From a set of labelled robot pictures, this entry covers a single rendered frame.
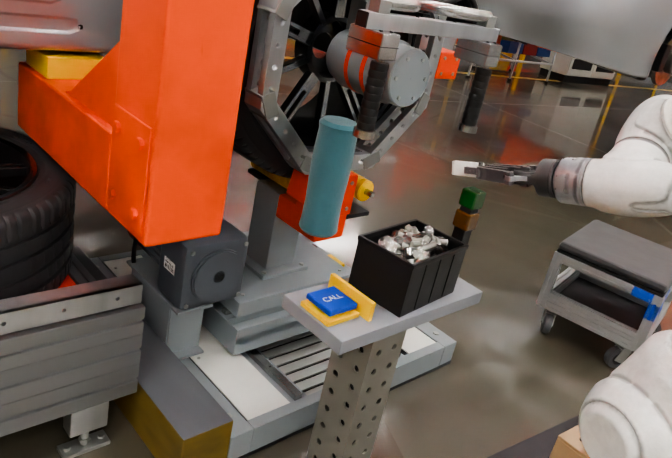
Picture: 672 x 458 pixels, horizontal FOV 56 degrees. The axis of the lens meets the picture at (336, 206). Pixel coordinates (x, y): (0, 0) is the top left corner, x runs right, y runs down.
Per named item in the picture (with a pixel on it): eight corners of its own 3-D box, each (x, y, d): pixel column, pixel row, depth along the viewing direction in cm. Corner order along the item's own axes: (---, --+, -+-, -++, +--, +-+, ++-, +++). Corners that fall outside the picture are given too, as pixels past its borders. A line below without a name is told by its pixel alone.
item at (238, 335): (297, 259, 216) (302, 234, 213) (370, 313, 193) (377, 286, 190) (163, 289, 183) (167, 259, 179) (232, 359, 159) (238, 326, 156)
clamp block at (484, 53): (465, 57, 147) (471, 34, 145) (497, 68, 142) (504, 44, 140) (452, 56, 144) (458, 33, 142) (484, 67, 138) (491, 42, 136)
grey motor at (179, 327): (159, 274, 190) (171, 165, 177) (237, 351, 163) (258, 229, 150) (100, 286, 178) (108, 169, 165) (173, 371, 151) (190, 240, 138)
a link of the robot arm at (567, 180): (582, 160, 113) (550, 157, 117) (578, 210, 115) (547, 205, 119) (601, 156, 120) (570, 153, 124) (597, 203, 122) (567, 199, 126)
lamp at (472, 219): (461, 222, 142) (466, 206, 141) (476, 229, 140) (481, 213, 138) (451, 224, 139) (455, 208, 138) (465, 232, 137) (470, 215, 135)
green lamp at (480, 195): (468, 201, 140) (473, 185, 139) (482, 209, 138) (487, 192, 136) (457, 204, 138) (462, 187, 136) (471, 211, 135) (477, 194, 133)
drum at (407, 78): (359, 84, 156) (372, 26, 151) (424, 110, 142) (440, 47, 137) (316, 83, 146) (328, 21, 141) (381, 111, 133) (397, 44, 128)
